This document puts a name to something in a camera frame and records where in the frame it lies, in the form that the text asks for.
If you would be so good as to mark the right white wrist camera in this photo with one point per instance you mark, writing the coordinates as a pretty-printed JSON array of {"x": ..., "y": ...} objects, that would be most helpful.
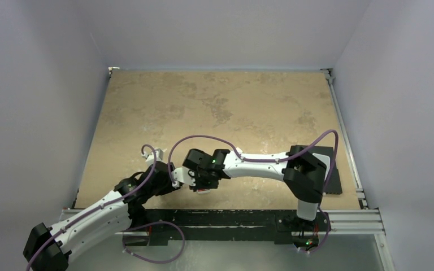
[{"x": 183, "y": 175}]

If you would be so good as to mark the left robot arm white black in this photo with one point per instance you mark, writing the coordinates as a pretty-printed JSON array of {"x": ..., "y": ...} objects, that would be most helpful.
[{"x": 119, "y": 211}]

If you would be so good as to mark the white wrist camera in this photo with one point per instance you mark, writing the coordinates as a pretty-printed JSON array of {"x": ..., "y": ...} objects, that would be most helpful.
[
  {"x": 152, "y": 156},
  {"x": 183, "y": 175}
]

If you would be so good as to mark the white device on box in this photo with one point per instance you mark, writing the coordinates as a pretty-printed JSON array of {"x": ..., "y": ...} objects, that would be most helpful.
[{"x": 326, "y": 160}]

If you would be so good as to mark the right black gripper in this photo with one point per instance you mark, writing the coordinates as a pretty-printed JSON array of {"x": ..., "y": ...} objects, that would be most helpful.
[{"x": 200, "y": 183}]

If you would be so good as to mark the white red remote control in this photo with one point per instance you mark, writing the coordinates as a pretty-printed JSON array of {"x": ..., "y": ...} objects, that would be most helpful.
[{"x": 203, "y": 191}]

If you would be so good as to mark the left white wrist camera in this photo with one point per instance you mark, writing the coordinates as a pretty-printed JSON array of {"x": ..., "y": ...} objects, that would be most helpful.
[{"x": 152, "y": 156}]

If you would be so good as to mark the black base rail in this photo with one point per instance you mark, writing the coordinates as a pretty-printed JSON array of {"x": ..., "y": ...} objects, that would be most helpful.
[{"x": 254, "y": 225}]

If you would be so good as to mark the black perforated box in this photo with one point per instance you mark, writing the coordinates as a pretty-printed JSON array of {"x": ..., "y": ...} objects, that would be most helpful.
[{"x": 333, "y": 186}]

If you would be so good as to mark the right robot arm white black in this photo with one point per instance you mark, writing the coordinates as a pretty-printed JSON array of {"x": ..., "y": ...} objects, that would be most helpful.
[{"x": 305, "y": 175}]

